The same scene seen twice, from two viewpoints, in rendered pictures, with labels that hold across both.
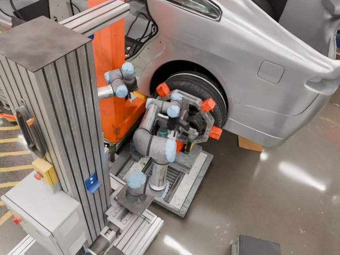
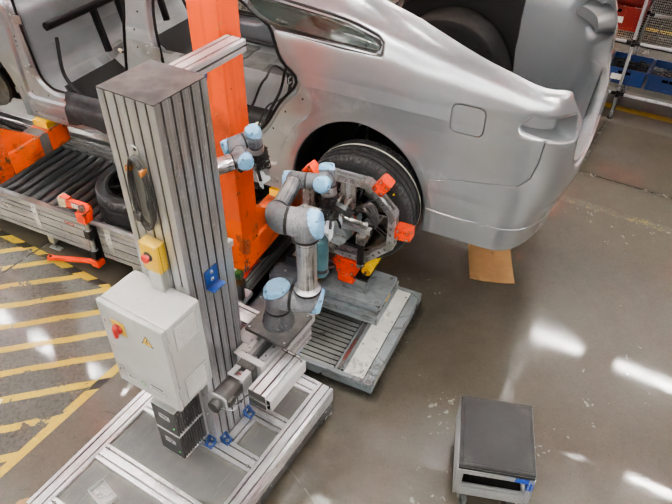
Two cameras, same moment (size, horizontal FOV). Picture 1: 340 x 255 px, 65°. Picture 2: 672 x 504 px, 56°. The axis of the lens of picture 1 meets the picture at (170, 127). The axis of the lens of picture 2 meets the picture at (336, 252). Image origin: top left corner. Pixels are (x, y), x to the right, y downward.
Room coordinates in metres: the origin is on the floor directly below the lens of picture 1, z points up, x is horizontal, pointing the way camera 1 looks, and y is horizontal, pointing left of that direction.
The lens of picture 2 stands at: (-1.08, -0.31, 2.94)
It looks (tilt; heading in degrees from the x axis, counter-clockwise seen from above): 40 degrees down; 6
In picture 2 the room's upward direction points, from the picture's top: 1 degrees clockwise
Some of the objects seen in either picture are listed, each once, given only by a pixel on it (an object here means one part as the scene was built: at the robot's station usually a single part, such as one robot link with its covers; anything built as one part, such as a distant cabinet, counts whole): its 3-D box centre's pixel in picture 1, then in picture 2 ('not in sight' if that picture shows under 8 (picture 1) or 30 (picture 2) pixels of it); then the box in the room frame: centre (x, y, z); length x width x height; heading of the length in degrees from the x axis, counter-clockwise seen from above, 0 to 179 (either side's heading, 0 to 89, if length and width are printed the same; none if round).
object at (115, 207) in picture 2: not in sight; (147, 193); (2.38, 1.36, 0.39); 0.66 x 0.66 x 0.24
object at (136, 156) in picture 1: (145, 141); (297, 275); (1.82, 0.23, 0.26); 0.42 x 0.18 x 0.35; 161
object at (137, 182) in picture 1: (137, 182); (278, 295); (0.89, 0.15, 0.98); 0.13 x 0.12 x 0.14; 86
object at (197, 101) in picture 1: (182, 118); (349, 216); (1.67, -0.10, 0.85); 0.54 x 0.07 x 0.54; 71
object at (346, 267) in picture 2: (178, 141); (351, 263); (1.71, -0.11, 0.48); 0.16 x 0.12 x 0.17; 161
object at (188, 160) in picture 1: (181, 142); (359, 270); (1.83, -0.15, 0.32); 0.40 x 0.30 x 0.28; 71
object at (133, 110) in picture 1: (133, 102); (269, 205); (1.94, 0.40, 0.69); 0.52 x 0.17 x 0.35; 161
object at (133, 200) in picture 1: (136, 191); (278, 313); (0.89, 0.15, 0.87); 0.15 x 0.15 x 0.10
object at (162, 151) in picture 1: (159, 170); (306, 263); (0.88, 0.02, 1.19); 0.15 x 0.12 x 0.55; 86
